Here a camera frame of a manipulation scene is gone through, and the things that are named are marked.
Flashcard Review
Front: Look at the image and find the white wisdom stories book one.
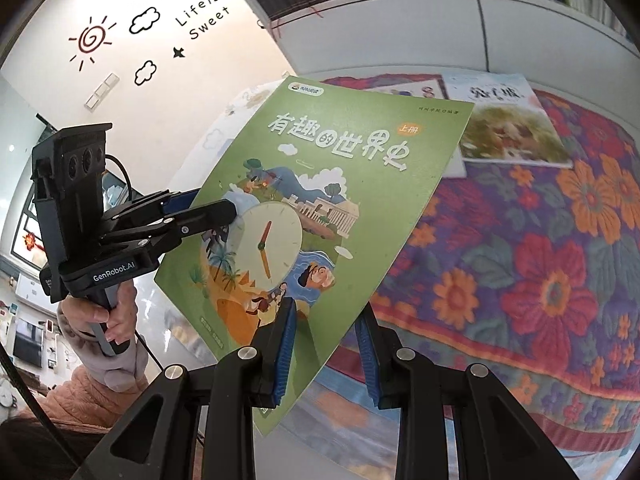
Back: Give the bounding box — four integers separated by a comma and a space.
364, 77, 469, 180

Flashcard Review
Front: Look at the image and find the rabbit hill picture book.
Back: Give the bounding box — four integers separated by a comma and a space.
442, 73, 573, 168

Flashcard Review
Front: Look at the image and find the floral woven tablecloth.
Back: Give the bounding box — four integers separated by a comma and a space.
278, 72, 640, 480

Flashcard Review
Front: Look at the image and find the light green illustrated book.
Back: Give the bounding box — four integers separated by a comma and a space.
155, 77, 472, 434

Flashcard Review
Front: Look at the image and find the person's pink sleeve forearm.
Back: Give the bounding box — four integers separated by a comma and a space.
0, 318, 151, 480

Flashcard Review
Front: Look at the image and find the white bookshelf cabinet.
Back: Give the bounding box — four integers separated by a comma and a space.
245, 0, 639, 91

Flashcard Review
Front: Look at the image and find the person's left hand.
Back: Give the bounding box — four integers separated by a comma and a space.
60, 281, 138, 344

